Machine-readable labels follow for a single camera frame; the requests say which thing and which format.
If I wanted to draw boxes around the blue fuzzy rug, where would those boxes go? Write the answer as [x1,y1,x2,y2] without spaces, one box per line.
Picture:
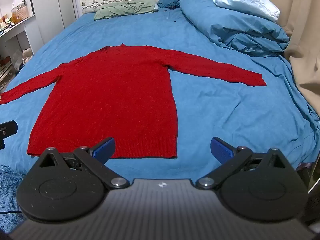
[0,164,28,230]

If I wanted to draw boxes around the beige curtain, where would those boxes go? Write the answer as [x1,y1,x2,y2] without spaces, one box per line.
[240,0,320,105]

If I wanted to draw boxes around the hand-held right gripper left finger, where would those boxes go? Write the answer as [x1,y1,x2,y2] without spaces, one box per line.
[32,137,130,190]

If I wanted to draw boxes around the grey wardrobe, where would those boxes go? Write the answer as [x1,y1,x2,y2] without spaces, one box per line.
[27,0,78,53]

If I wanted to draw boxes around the white shelf unit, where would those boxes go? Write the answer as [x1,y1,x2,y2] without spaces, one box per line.
[0,12,38,93]

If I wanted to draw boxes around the green pillow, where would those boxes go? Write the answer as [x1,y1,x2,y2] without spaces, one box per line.
[94,0,158,21]

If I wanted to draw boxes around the woven basket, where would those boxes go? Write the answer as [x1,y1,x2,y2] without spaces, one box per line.
[16,6,30,20]

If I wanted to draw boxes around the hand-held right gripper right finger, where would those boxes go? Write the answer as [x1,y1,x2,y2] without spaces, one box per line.
[195,137,297,190]

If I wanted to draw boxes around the red knit sweater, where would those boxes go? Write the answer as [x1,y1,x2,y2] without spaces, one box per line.
[0,44,267,159]

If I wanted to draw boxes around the blue duvet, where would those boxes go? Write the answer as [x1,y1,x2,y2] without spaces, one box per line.
[179,0,292,57]

